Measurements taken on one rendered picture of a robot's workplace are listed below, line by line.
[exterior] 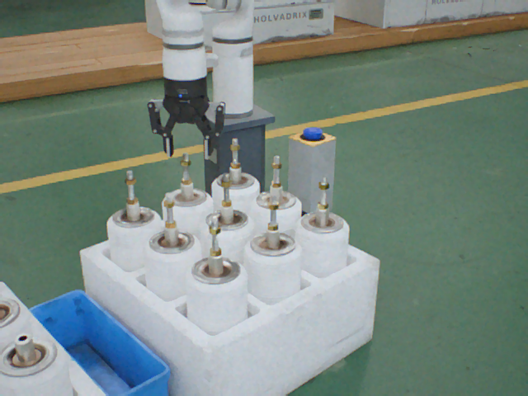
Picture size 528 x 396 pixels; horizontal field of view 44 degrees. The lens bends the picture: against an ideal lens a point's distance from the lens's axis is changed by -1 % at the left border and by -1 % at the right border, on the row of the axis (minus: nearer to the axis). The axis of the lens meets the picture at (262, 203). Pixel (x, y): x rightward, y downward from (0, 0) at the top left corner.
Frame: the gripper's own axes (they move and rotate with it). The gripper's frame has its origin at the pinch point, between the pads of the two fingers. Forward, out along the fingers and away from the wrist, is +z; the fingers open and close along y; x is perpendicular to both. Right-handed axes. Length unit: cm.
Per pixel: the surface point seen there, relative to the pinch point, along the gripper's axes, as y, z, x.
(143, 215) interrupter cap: -6.5, 9.6, -8.6
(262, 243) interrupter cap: 15.9, 9.5, -15.3
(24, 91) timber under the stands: -102, 34, 130
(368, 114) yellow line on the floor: 36, 36, 131
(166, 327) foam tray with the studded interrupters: 2.6, 18.0, -28.6
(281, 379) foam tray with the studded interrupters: 20.5, 30.0, -24.4
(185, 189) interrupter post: -0.7, 7.4, -1.3
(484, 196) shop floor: 68, 35, 63
